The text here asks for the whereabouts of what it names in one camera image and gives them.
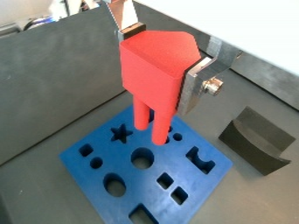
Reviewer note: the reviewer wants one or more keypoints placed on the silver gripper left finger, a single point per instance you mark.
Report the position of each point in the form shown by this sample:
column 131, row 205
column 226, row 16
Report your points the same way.
column 123, row 12

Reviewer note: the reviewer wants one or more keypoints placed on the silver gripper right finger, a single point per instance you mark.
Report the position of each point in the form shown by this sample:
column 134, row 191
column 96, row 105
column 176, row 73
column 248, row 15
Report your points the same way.
column 200, row 78

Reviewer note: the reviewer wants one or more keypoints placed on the red three prong block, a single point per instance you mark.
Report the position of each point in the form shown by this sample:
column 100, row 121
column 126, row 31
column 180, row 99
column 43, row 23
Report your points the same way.
column 155, row 58

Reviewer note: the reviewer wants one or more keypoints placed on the black curved foam piece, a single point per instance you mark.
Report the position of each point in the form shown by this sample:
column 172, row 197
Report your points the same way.
column 258, row 140

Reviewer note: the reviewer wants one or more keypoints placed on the blue shape sorter board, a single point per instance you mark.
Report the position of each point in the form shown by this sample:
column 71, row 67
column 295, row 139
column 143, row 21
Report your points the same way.
column 142, row 183

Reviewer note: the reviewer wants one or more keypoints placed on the dark grey foam wall panel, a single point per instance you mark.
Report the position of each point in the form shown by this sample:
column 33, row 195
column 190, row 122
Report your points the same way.
column 59, row 71

